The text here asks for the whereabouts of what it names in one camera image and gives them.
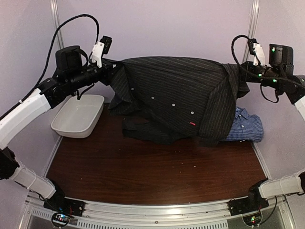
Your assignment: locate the front aluminium rail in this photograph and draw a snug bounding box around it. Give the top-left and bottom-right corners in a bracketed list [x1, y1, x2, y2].
[17, 193, 296, 229]

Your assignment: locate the left circuit board with leds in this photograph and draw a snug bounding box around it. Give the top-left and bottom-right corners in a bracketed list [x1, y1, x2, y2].
[51, 213, 71, 227]

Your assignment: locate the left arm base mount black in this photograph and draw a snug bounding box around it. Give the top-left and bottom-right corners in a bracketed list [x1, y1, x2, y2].
[43, 198, 85, 217]

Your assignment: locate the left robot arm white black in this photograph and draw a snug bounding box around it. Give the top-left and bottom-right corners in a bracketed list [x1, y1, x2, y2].
[0, 42, 113, 212]

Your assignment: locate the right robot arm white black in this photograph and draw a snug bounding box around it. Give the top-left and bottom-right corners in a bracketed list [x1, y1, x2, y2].
[231, 39, 305, 211]

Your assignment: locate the right circuit board with leds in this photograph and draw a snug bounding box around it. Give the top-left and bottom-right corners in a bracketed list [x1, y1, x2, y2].
[243, 215, 262, 227]

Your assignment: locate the black pinstriped long sleeve shirt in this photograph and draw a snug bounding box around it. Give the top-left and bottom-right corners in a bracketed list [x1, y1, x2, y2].
[109, 57, 250, 146]

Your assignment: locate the aluminium frame post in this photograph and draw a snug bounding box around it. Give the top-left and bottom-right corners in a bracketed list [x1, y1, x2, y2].
[243, 0, 260, 62]
[50, 0, 64, 49]

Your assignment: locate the white plastic basin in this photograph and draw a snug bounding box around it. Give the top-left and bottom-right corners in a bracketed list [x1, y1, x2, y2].
[51, 94, 104, 138]

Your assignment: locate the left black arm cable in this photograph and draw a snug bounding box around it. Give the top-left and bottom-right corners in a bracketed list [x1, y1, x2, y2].
[19, 14, 101, 105]

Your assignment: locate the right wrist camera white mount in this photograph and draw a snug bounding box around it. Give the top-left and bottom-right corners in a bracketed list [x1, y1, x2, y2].
[248, 38, 265, 66]

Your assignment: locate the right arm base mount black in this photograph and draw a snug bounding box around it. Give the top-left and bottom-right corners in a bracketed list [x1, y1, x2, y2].
[227, 197, 269, 216]

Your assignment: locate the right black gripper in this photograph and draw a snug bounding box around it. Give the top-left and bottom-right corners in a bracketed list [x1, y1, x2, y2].
[237, 60, 284, 89]

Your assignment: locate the left aluminium frame post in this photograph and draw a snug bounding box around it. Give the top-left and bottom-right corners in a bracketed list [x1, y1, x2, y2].
[50, 0, 64, 49]

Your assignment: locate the right aluminium frame post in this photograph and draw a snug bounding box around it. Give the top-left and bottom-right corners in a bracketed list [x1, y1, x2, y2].
[243, 0, 260, 62]

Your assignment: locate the blue checked shirt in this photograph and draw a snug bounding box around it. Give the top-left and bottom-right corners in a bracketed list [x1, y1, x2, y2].
[224, 107, 264, 142]

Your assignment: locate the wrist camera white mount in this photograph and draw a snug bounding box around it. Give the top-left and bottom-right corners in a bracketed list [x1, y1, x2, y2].
[89, 36, 112, 68]
[248, 38, 265, 66]

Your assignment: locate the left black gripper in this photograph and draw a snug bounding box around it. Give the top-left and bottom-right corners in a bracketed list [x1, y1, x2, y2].
[68, 58, 123, 91]

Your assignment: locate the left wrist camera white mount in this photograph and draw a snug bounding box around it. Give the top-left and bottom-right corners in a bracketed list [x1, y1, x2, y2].
[89, 36, 112, 68]

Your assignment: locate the circuit board with leds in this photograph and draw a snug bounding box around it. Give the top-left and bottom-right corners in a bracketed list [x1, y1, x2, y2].
[51, 213, 71, 227]
[243, 215, 262, 227]

